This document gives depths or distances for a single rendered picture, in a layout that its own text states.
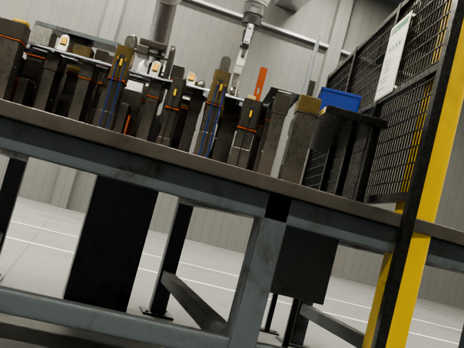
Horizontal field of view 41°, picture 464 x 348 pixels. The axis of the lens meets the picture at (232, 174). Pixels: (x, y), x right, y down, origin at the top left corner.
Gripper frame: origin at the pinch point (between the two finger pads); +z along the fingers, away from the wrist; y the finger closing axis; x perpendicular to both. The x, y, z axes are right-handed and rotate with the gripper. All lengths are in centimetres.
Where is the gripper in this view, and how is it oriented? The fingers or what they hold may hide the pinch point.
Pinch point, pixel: (239, 66)
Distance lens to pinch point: 241.4
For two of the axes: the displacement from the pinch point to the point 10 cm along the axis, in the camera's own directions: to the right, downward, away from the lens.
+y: 0.7, -0.6, -10.0
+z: -2.6, 9.6, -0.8
